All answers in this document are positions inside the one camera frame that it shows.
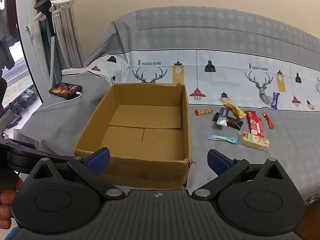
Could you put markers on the thin red snack stick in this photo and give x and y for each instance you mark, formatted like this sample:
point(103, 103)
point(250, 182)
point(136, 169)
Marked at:
point(268, 120)

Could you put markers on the small orange snack bar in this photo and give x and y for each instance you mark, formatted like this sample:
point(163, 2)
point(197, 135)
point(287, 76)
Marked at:
point(203, 111)

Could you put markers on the white plastic hanger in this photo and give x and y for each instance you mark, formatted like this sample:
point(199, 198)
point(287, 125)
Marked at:
point(66, 1)

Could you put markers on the purple snack packet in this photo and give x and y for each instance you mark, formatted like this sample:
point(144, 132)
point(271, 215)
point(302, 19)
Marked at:
point(275, 100)

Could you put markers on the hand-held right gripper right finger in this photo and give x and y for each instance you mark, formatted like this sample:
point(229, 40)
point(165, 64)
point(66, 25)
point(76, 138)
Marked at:
point(218, 161)

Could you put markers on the hanging dark garment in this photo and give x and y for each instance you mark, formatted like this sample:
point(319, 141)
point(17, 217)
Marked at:
point(6, 52)

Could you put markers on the dark shoe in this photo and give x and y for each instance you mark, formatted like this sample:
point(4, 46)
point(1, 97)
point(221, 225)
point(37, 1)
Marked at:
point(15, 108)

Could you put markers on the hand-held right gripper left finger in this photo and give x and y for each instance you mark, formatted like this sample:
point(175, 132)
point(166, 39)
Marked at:
point(98, 159)

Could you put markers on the teal curtain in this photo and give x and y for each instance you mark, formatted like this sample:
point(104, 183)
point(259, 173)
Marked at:
point(46, 42)

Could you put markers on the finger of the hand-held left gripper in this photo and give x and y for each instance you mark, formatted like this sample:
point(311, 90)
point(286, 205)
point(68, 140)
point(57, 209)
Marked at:
point(25, 145)

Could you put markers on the person's left hand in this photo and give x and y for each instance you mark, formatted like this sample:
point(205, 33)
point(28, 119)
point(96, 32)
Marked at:
point(6, 207)

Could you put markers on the navy and white snack stick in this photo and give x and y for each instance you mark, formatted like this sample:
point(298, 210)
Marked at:
point(223, 116)

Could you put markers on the brown cardboard box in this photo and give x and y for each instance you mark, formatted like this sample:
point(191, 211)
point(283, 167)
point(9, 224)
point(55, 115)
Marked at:
point(150, 170)

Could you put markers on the yellow snack packet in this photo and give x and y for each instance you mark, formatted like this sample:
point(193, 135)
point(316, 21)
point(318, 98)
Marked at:
point(233, 108)

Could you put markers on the black chocolate bar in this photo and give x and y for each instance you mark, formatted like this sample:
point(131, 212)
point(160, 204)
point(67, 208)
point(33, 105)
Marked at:
point(235, 123)

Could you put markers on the clear nougat packet green label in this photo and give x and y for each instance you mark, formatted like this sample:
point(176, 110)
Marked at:
point(255, 142)

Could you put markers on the red packet with white label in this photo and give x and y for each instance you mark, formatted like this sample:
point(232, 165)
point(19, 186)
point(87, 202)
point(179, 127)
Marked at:
point(258, 128)

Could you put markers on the light blue snack packet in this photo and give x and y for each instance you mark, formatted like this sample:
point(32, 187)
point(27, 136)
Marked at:
point(222, 138)

